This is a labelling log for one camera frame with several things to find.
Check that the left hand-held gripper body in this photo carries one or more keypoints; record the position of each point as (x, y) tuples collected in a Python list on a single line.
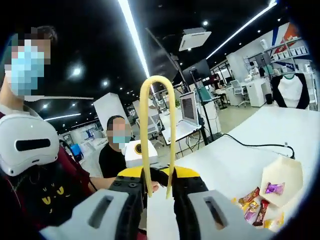
[(131, 156)]

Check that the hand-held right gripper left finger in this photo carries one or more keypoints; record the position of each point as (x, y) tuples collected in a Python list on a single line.
[(110, 212)]

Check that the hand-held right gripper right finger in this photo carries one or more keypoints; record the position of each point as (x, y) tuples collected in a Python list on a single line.
[(190, 215)]

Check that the yellow food tongs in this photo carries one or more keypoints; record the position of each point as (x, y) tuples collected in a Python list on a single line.
[(144, 125)]

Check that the pile of snacks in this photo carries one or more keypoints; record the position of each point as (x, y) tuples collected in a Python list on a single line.
[(261, 212)]

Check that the purple candy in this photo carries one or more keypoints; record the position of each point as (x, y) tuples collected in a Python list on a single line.
[(275, 188)]

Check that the beige hexagonal container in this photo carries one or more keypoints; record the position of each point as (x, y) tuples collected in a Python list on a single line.
[(287, 172)]

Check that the person's left hand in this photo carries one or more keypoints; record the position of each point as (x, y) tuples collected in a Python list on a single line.
[(160, 176)]

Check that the person in red shirt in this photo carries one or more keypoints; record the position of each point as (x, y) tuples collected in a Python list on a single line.
[(50, 185)]

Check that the black tripod stand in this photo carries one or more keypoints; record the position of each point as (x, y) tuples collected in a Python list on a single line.
[(205, 130)]

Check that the teal board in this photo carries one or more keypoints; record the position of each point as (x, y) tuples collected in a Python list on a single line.
[(204, 92)]

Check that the large black screen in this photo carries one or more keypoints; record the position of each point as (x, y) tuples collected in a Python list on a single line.
[(197, 71)]

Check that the straight ceiling light strip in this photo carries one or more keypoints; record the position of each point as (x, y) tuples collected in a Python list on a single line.
[(135, 37)]

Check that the white office chair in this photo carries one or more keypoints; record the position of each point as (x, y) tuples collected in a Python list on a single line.
[(237, 88)]

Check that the ceiling air conditioner unit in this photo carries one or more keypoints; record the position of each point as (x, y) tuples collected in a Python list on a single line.
[(195, 40)]

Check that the white cabinet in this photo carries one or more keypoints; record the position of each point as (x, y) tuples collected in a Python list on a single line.
[(257, 93)]

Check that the black trash bin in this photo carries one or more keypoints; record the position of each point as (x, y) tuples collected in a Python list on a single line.
[(268, 98)]

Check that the curved ceiling light strip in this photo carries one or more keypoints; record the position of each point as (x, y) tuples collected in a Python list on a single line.
[(240, 31)]

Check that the metal shelf with white bins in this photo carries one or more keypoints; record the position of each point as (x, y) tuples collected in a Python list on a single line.
[(287, 53)]

